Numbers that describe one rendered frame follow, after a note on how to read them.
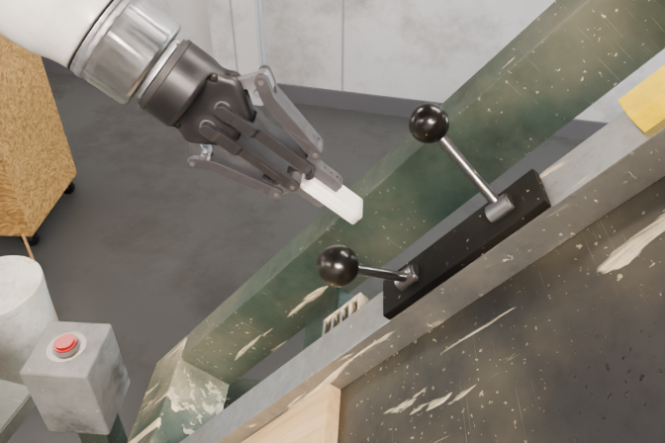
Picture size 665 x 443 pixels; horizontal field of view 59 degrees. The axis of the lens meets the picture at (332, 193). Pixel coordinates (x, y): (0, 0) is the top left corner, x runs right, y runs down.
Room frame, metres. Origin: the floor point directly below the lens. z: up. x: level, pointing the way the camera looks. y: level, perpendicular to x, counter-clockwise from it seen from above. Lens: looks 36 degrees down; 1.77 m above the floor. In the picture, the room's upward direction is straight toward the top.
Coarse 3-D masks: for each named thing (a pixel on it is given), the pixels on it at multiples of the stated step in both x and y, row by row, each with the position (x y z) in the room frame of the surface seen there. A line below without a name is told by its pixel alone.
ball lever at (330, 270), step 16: (320, 256) 0.38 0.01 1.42; (336, 256) 0.37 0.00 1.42; (352, 256) 0.38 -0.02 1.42; (320, 272) 0.37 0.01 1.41; (336, 272) 0.36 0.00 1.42; (352, 272) 0.37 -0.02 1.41; (368, 272) 0.39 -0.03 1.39; (384, 272) 0.40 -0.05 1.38; (400, 272) 0.42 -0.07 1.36; (416, 272) 0.42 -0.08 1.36; (400, 288) 0.42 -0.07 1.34
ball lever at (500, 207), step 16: (416, 112) 0.47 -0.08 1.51; (432, 112) 0.47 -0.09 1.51; (416, 128) 0.46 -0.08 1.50; (432, 128) 0.46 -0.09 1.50; (448, 128) 0.47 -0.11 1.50; (448, 144) 0.46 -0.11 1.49; (464, 160) 0.45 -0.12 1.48; (480, 176) 0.44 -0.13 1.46; (480, 192) 0.43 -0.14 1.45; (496, 208) 0.41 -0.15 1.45; (512, 208) 0.41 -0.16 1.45
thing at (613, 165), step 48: (624, 144) 0.40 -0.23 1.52; (576, 192) 0.39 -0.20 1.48; (624, 192) 0.39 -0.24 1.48; (528, 240) 0.39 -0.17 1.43; (480, 288) 0.40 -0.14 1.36; (336, 336) 0.44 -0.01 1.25; (384, 336) 0.40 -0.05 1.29; (288, 384) 0.42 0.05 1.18; (336, 384) 0.40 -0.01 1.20; (240, 432) 0.41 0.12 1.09
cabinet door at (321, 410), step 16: (304, 400) 0.40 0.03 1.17; (320, 400) 0.39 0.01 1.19; (336, 400) 0.39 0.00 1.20; (288, 416) 0.40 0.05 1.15; (304, 416) 0.38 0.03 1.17; (320, 416) 0.37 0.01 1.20; (336, 416) 0.37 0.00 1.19; (256, 432) 0.41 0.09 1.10; (272, 432) 0.39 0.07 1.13; (288, 432) 0.38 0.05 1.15; (304, 432) 0.36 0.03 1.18; (320, 432) 0.35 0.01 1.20; (336, 432) 0.35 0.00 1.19
